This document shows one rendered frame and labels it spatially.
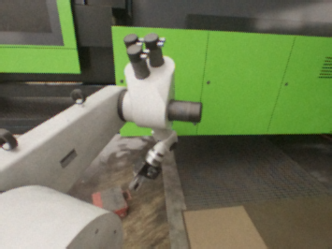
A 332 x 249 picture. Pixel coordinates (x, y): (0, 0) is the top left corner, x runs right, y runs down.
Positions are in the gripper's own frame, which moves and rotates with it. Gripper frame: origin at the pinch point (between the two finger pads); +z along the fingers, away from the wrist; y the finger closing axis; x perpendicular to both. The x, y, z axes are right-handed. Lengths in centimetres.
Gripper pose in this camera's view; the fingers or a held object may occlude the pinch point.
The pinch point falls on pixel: (135, 185)
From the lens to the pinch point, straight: 184.6
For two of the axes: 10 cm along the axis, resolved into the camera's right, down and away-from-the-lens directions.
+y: -6.9, -4.4, -5.8
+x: 4.5, 3.7, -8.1
